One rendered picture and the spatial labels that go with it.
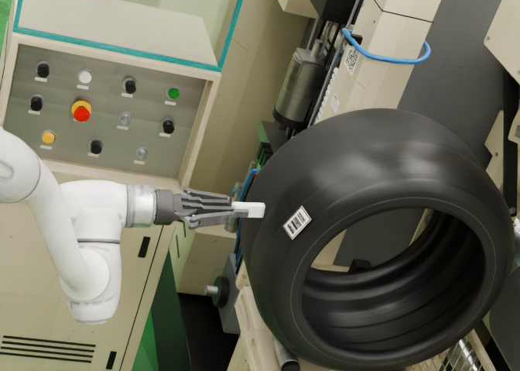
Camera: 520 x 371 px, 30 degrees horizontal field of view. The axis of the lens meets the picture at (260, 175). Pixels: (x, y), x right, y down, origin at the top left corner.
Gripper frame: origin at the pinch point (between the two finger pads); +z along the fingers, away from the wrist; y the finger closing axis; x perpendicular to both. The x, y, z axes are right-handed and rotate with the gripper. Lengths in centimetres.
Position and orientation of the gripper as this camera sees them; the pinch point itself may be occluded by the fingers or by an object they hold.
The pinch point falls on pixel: (248, 209)
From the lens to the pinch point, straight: 208.2
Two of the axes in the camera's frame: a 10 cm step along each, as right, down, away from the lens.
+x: -1.6, 8.5, 5.1
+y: -1.8, -5.3, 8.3
